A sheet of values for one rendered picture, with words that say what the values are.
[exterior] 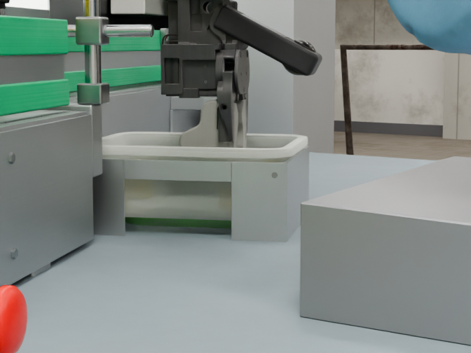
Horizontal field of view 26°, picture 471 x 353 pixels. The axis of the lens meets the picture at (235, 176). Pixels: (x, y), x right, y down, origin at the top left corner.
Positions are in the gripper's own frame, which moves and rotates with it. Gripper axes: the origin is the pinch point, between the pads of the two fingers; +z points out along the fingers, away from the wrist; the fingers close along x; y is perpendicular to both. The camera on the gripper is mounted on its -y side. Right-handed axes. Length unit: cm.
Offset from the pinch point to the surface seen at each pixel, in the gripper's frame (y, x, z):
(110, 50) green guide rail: 22.2, -27.0, -13.1
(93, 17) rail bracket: 11.3, 12.3, -16.3
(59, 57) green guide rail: 13.6, 15.6, -12.6
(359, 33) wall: 53, -1009, -27
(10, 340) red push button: 2, 55, 2
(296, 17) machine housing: 3, -75, -19
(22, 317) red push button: 2, 54, 1
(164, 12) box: 33, -99, -20
